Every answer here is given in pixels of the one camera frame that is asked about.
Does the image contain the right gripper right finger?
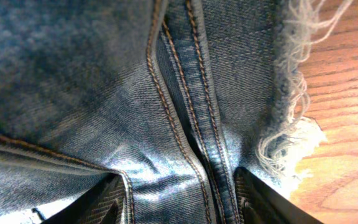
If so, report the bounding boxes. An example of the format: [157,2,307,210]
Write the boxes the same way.
[234,168,322,224]

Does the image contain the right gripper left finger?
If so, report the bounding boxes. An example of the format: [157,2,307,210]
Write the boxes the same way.
[42,175,126,224]

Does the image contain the light blue denim jeans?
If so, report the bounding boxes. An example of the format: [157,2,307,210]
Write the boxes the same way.
[0,0,354,224]

